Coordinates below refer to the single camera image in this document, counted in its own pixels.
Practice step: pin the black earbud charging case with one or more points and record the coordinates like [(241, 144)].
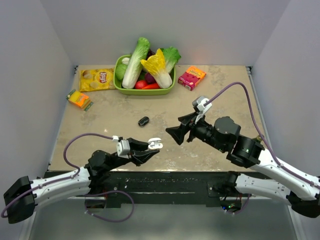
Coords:
[(143, 121)]

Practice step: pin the green glass bottle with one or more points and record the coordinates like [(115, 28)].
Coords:
[(258, 139)]

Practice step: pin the yellow white cabbage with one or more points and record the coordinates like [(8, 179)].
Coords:
[(156, 66)]

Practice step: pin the green lettuce leaf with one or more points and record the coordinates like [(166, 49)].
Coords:
[(171, 57)]

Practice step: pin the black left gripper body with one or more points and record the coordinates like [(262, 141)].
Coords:
[(130, 157)]

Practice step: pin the white earbud charging case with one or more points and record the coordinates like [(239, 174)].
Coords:
[(155, 143)]

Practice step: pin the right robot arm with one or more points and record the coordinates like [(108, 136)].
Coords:
[(283, 183)]

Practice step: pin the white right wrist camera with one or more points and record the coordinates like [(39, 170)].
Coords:
[(201, 105)]

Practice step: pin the purple onion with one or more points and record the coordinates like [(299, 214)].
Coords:
[(149, 78)]

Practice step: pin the green plastic basket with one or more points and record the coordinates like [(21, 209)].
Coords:
[(145, 92)]

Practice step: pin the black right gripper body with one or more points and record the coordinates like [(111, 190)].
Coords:
[(202, 130)]

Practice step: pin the yellow Lays chips bag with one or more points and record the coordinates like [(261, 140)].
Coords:
[(91, 80)]

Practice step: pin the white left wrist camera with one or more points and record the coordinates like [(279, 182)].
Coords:
[(123, 148)]

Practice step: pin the orange carrot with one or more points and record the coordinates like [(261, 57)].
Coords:
[(152, 86)]

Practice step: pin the green white napa cabbage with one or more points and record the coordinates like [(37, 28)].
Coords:
[(134, 66)]

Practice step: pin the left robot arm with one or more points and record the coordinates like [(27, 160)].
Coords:
[(26, 195)]

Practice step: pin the pink orange snack box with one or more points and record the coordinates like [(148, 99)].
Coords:
[(191, 78)]

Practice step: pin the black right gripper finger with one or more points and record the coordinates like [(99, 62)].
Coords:
[(178, 132), (189, 119)]

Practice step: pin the round green vegetable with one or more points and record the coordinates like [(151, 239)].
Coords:
[(120, 71)]

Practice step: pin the orange yellow sponge pack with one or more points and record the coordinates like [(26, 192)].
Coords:
[(79, 99)]

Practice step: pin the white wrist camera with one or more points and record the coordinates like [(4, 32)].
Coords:
[(201, 105), (123, 148)]

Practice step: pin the red tomato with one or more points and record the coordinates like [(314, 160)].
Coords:
[(140, 84)]

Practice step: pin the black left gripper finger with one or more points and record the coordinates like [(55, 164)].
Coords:
[(136, 145), (141, 157)]

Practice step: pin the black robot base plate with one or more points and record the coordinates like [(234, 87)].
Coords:
[(211, 189)]

